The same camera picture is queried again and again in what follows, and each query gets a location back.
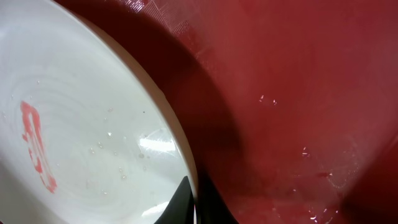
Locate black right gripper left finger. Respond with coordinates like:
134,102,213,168
155,176,194,224

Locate red plastic tray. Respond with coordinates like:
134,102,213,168
54,0,398,224

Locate white plate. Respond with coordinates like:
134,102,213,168
1,1,198,223

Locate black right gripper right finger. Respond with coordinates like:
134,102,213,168
197,174,238,224

